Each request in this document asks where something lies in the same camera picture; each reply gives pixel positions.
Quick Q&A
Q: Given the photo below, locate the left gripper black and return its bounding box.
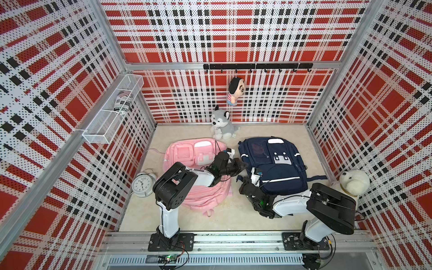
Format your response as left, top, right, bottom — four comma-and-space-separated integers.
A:
220, 157, 249, 176

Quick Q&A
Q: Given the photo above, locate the navy blue backpack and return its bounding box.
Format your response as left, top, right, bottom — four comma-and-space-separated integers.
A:
238, 137, 328, 195

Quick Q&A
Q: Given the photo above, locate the pink backpack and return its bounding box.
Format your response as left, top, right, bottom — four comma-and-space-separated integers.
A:
163, 138, 232, 217

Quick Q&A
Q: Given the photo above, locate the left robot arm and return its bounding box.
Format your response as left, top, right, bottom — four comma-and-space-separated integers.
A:
153, 151, 248, 242

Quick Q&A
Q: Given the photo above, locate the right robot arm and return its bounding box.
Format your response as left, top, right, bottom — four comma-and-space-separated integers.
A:
239, 178, 356, 243

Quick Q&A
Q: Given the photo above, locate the grey husky plush toy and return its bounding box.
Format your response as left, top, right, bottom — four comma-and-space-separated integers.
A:
210, 105, 238, 141

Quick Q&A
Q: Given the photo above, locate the black-haired hanging doll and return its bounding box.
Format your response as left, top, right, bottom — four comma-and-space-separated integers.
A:
227, 77, 246, 106

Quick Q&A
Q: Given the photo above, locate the white fluffy plush dog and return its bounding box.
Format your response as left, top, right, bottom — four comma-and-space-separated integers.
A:
330, 170, 371, 202

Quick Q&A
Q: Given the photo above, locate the white alarm clock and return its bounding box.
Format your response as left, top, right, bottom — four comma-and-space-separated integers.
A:
132, 172, 156, 198

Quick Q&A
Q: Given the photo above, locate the green circuit board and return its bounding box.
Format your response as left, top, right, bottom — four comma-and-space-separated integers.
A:
145, 255, 178, 264

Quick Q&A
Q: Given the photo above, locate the striped can in basket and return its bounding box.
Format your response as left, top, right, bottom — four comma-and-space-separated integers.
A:
114, 91, 132, 115

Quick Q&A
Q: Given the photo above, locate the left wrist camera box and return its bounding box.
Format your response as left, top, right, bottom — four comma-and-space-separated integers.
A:
225, 147, 235, 159

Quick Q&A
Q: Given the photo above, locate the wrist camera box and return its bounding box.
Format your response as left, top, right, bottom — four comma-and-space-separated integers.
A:
225, 147, 235, 159
250, 167, 263, 187

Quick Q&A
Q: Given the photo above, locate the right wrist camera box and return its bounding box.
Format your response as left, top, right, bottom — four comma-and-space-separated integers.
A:
250, 167, 263, 187

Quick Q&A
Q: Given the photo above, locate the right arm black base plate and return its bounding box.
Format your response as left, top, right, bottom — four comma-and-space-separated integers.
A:
282, 232, 330, 251

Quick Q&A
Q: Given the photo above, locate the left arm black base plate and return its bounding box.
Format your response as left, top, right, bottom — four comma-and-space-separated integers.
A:
147, 233, 195, 252

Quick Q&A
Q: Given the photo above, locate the black wall hook rail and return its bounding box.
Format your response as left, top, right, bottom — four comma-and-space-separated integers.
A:
203, 63, 313, 71

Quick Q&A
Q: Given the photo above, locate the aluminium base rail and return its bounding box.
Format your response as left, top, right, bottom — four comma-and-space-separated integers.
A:
100, 230, 378, 255

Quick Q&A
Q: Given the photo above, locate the white wire mesh basket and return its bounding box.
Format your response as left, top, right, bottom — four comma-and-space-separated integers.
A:
83, 74, 144, 145

